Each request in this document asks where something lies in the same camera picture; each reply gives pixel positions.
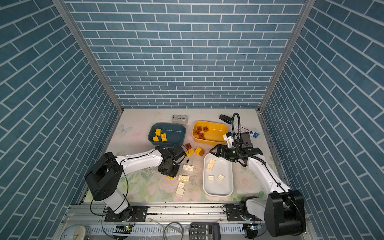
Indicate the yellow plastic bin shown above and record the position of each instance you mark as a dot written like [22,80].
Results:
[215,134]

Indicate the yellow 2x4 lego brick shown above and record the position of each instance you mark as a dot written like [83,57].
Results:
[190,152]

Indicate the white plastic bin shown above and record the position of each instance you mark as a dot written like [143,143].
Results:
[218,188]

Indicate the brown 2x2 lego brick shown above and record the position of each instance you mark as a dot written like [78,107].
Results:
[201,136]

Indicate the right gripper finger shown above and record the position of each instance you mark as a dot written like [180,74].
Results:
[216,154]
[217,148]

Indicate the black calculator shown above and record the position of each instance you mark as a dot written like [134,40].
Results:
[204,231]

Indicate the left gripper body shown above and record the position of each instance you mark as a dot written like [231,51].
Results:
[172,170]

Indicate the white 2x4 lego brick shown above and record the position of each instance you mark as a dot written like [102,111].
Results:
[188,167]

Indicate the grey tape dispenser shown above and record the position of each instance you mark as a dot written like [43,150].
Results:
[180,119]

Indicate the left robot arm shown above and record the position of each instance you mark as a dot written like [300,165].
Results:
[104,176]

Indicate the cream lego brick front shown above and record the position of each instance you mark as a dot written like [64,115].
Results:
[181,185]

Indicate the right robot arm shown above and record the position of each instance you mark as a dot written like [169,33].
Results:
[284,210]

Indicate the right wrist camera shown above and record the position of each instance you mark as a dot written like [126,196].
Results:
[229,139]

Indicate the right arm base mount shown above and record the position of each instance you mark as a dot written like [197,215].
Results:
[234,213]

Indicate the yellow square lego brick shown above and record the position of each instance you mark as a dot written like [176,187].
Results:
[158,132]

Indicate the white round clock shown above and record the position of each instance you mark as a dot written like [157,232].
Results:
[75,232]

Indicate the dark teal plastic bin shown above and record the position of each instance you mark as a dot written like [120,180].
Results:
[175,134]

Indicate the cream square lego brick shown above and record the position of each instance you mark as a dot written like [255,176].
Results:
[180,191]

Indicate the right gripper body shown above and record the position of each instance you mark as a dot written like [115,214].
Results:
[232,153]

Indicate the black stapler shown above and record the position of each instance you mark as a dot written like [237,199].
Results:
[226,119]

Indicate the yellow curved lego brick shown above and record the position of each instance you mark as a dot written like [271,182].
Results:
[163,137]

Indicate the cream 2x4 lego brick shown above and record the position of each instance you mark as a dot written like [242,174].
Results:
[211,164]

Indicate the yellow brown lego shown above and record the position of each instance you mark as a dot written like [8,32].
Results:
[199,152]

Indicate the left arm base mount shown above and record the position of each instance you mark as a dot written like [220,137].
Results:
[131,214]

